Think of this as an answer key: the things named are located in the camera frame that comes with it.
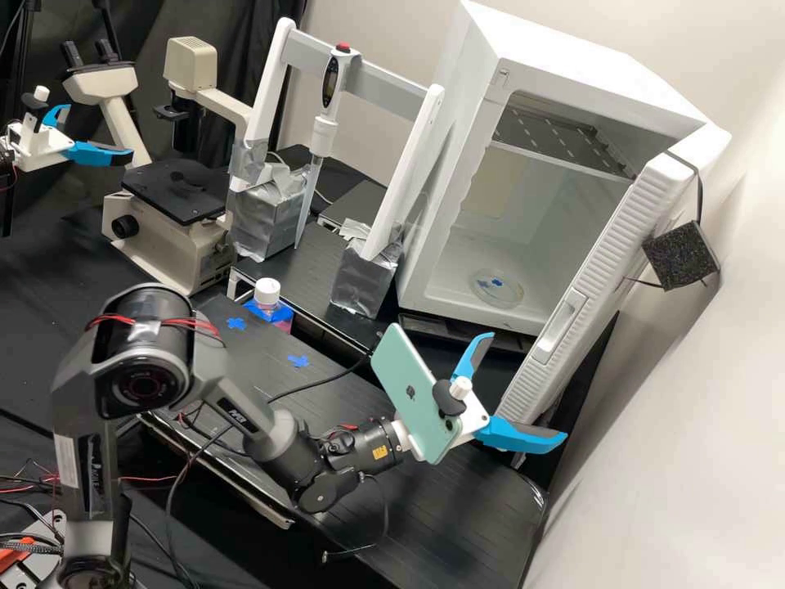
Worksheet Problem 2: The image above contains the incubator door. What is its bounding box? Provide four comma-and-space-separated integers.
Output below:
492, 122, 734, 432

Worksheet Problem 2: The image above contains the petri dish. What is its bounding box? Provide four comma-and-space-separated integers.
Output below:
469, 267, 528, 307

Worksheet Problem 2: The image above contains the white incubator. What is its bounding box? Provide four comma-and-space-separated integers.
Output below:
394, 0, 707, 337

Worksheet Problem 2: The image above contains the black cable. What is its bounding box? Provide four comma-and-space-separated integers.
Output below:
253, 352, 377, 407
321, 470, 392, 564

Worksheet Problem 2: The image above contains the white pipette stand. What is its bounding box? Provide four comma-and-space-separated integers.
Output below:
227, 16, 446, 320

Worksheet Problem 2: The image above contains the pipette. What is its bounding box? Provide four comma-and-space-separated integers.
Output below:
294, 45, 364, 250

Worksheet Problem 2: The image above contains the blue bottle holder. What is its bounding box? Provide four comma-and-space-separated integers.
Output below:
241, 296, 296, 336

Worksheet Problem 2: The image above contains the cream microscope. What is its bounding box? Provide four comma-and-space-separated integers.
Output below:
61, 35, 256, 298

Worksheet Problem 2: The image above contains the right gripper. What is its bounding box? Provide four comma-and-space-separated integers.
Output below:
392, 330, 569, 467

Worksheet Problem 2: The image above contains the black tray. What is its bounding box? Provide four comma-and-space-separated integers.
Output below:
316, 178, 392, 234

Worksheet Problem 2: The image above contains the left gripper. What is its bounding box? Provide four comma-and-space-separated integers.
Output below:
8, 103, 136, 173

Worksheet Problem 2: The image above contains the red wire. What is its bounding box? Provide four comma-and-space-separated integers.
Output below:
0, 456, 65, 496

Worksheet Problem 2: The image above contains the small bottle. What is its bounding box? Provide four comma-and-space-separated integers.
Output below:
252, 277, 289, 324

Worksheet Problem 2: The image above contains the right wrist camera phone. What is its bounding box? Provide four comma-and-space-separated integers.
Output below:
370, 323, 474, 466

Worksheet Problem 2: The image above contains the black platform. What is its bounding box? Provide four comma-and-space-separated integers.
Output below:
141, 292, 548, 589
227, 215, 401, 364

